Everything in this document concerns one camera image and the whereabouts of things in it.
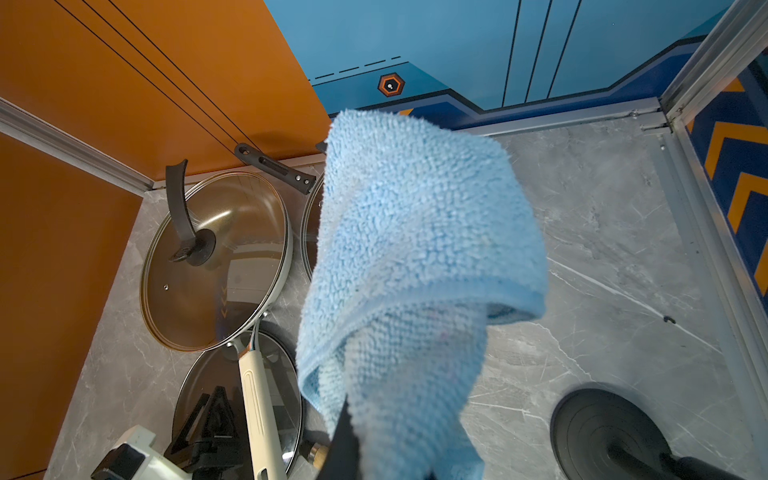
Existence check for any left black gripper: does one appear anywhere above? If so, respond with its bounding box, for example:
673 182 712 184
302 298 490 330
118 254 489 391
164 386 244 479

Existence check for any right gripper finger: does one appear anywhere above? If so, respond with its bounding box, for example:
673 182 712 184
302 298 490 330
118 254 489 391
317 401 360 480

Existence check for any large glass pot lid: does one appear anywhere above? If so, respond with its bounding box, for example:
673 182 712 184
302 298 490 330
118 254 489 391
140 162 293 352

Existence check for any light blue microfibre cloth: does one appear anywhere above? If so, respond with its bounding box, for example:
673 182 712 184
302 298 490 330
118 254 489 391
297 110 548 479

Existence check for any small pan wooden handle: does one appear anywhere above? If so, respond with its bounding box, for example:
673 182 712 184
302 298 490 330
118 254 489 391
173 323 331 478

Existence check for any brown wok cream handle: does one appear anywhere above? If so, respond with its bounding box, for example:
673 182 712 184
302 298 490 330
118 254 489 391
141 257 290 479

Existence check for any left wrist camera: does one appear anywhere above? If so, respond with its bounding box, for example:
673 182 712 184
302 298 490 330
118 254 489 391
90 425 193 480

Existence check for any black round stand with post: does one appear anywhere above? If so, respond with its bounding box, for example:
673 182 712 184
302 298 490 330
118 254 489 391
550 388 736 480

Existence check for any black wok black handle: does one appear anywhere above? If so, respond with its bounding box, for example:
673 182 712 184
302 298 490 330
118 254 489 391
234 143 324 278

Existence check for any left aluminium corner post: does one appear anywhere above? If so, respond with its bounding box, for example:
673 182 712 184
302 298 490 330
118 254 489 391
1 99 155 196

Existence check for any aluminium corner post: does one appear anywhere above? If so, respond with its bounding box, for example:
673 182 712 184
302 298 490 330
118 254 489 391
1 99 155 196
660 0 767 124

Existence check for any right aluminium corner post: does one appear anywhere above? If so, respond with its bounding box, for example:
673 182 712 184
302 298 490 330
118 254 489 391
660 0 767 124

